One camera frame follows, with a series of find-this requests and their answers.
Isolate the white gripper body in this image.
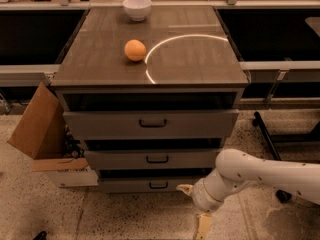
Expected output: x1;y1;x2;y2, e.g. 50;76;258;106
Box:
191;179;223;213

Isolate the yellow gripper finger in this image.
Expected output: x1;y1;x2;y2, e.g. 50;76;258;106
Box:
176;184;193;196
193;213;212;240

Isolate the grey bottom drawer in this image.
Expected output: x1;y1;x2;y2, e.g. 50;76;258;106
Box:
98;175;201;193

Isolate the grey drawer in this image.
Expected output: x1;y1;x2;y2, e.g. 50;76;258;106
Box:
85;149;220;170
63;109;238;140
98;175;201;193

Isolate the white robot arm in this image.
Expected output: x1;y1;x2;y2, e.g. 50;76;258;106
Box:
176;149;320;240

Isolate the grey top drawer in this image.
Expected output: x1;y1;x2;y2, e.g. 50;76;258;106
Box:
63;109;238;140

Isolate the grey middle drawer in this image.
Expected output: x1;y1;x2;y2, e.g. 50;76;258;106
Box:
85;149;220;170

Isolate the grey drawer cabinet wooden top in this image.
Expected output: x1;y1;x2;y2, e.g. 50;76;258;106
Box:
52;6;248;184

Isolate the open cardboard box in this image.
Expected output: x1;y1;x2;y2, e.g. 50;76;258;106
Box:
8;83;97;187

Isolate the orange fruit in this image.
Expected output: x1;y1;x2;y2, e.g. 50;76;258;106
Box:
124;39;146;61

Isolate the black object on floor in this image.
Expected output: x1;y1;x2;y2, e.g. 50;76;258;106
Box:
33;231;47;240

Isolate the white ceramic bowl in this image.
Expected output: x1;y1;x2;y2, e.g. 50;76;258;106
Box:
123;0;152;21

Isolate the metal table bracket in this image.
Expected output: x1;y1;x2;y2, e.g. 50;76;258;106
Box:
265;69;289;105

